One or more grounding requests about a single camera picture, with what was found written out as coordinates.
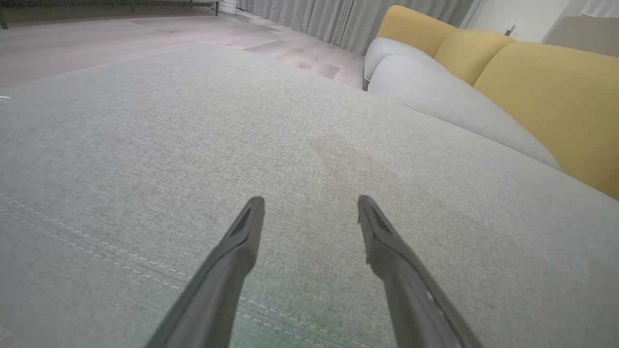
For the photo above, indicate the grey pleated curtain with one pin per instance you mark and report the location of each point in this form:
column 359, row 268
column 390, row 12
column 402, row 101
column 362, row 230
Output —
column 314, row 14

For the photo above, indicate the small yellow sofa back cushion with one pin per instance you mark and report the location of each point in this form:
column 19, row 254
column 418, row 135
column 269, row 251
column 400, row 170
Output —
column 411, row 26

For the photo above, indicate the white wall socket plug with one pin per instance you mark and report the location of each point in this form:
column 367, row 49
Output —
column 511, row 29

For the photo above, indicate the large grey fabric ottoman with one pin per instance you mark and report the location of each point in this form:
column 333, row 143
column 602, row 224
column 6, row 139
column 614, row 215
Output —
column 145, row 145

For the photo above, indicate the beige box cabinet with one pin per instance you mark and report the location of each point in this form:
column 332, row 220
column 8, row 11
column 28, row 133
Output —
column 585, row 36

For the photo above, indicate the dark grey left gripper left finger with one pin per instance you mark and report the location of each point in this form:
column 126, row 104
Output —
column 217, row 290

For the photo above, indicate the long grey sofa seat cushion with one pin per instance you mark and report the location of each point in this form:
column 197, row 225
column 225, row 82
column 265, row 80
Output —
column 435, row 92

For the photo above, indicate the short pale grey seat cushion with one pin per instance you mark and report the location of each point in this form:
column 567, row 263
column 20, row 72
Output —
column 387, row 48

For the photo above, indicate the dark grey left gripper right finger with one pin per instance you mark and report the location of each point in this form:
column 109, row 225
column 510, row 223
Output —
column 411, row 299

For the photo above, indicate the medium yellow sofa back cushion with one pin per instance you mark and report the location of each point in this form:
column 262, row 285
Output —
column 469, row 53

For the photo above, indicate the white sheer window curtain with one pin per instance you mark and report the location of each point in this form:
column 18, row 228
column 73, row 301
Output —
column 602, row 7

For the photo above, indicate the large yellow sofa back cushion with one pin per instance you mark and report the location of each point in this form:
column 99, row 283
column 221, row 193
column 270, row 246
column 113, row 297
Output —
column 556, row 96

